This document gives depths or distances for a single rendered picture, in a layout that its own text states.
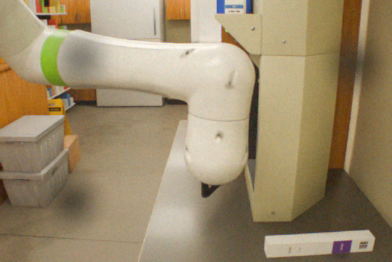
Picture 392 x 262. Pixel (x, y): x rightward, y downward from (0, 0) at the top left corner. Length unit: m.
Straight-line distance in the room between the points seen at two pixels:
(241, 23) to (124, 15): 5.10
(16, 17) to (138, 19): 5.19
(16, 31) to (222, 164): 0.45
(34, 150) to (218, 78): 2.52
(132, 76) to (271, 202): 0.58
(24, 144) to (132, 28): 3.43
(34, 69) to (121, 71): 0.21
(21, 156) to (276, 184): 2.37
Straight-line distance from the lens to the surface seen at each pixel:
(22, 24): 0.73
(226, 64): 0.52
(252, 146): 1.25
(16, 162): 3.09
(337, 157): 1.43
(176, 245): 0.95
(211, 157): 0.56
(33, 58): 0.75
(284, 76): 0.90
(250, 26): 0.88
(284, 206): 1.03
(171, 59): 0.56
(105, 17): 6.01
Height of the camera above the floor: 1.51
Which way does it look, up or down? 18 degrees down
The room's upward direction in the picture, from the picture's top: 1 degrees counter-clockwise
